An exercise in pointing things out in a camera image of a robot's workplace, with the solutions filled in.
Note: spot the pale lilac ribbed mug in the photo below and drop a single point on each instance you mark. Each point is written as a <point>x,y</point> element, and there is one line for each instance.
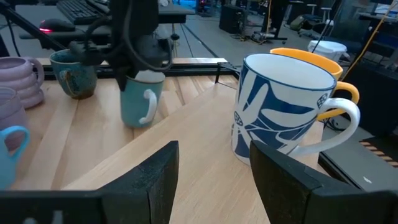
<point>18,81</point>

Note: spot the black table edge rail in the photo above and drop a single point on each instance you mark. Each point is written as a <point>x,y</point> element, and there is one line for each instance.
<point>186,71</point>

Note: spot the black metal shelf leg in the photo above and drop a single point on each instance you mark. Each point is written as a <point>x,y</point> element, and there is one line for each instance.
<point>228,66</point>

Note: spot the light blue faceted mug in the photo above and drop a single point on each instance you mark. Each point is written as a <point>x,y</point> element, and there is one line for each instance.
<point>4,168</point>

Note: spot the black keyboard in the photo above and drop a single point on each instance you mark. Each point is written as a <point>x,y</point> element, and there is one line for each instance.
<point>77,11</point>

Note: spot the white bucket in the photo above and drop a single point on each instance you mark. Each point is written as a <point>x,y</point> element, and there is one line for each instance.
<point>326,49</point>

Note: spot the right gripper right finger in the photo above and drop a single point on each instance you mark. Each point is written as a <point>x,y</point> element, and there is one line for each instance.
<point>280,186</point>

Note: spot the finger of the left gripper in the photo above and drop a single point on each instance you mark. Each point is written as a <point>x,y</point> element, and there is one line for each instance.
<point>124,81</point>

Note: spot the speckled teal mug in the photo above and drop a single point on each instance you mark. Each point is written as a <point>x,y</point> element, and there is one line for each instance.
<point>74,77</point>

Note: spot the black equipment stand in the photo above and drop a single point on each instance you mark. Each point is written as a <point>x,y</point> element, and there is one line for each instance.
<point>276,12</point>

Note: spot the dark purple ribbed mug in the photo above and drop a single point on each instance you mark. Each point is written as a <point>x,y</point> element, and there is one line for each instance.
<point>11,115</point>

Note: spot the black computer mouse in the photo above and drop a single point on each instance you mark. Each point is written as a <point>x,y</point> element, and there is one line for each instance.
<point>57,25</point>

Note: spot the black cabinet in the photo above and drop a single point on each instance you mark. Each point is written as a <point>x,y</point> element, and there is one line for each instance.
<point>379,99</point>

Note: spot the white mug blue pattern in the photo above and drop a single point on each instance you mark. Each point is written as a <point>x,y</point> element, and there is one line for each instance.
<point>280,102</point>

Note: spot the black desk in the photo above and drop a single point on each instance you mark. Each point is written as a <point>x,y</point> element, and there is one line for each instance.
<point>37,12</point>

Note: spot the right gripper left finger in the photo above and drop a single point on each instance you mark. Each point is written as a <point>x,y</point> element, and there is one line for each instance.
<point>146,193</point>

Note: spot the black computer tower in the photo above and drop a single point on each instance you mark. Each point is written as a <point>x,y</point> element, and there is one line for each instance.
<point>231,18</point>

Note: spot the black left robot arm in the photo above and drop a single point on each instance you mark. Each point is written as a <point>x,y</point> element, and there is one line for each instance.
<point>133,15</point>

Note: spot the black diagonal frame strut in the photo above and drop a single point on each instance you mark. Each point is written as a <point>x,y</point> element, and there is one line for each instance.
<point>28,26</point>

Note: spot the background office chair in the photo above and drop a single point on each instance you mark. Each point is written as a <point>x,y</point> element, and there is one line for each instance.
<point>311,20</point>

